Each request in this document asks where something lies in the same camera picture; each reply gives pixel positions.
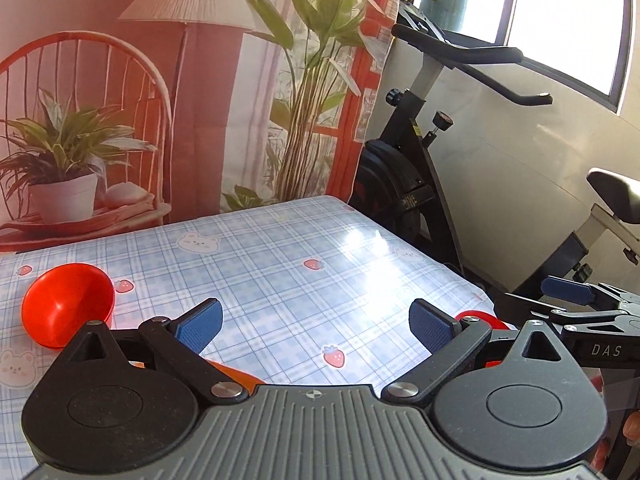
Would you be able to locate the printed room backdrop cloth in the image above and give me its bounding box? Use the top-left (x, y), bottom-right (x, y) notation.
top-left (1, 0), bottom-right (399, 252)

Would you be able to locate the red bowl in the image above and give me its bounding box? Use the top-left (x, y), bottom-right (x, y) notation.
top-left (21, 263), bottom-right (116, 350)
top-left (453, 309), bottom-right (511, 369)

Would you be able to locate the black exercise bike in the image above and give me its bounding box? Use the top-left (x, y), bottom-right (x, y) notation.
top-left (348, 0), bottom-right (640, 321)

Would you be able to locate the blue plaid tablecloth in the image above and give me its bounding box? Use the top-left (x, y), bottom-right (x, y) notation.
top-left (1, 196), bottom-right (494, 479)

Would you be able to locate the orange square plate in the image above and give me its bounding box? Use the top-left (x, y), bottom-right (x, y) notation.
top-left (127, 357), bottom-right (266, 394)

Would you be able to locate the right window with frame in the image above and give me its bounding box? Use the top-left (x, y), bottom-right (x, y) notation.
top-left (418, 0), bottom-right (637, 116)

